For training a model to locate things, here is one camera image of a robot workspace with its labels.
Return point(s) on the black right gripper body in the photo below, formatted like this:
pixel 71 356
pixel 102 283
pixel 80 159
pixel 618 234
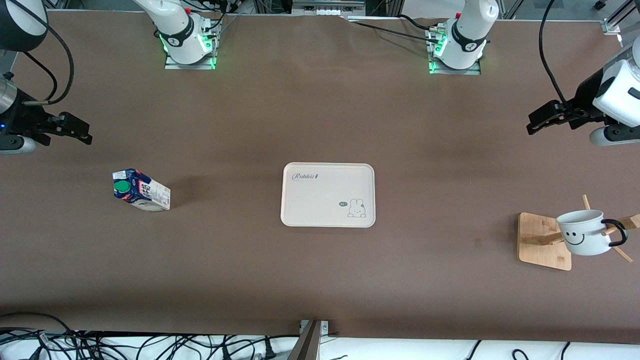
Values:
pixel 21 119

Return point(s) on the black caster wheel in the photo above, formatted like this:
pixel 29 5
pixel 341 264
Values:
pixel 601 4

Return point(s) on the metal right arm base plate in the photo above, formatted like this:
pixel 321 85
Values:
pixel 172 66

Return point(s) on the dark camera stand pole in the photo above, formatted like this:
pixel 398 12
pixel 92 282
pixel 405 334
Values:
pixel 307 345

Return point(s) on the white smiley face mug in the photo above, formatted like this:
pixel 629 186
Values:
pixel 582 237

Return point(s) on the blue white milk carton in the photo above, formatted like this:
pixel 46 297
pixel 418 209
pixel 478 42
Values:
pixel 150 192

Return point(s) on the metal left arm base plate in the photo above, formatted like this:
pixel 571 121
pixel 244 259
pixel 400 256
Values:
pixel 472 71

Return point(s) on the brown table cover mat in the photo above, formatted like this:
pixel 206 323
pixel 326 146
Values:
pixel 200 275

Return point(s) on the metal pole bracket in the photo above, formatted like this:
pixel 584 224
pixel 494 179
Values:
pixel 324 327

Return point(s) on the beige rabbit print tray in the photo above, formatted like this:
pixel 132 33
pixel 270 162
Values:
pixel 325 195

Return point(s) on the wooden mug rack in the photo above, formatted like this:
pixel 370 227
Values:
pixel 537 250

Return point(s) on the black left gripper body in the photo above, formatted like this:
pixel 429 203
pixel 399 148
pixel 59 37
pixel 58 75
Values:
pixel 586 98

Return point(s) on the grey aluminium frame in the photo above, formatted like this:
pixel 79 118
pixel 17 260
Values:
pixel 55 5

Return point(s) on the aluminium extrusion corner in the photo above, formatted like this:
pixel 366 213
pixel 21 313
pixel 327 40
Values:
pixel 617 22

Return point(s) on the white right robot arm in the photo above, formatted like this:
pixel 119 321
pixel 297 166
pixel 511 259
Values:
pixel 175 25

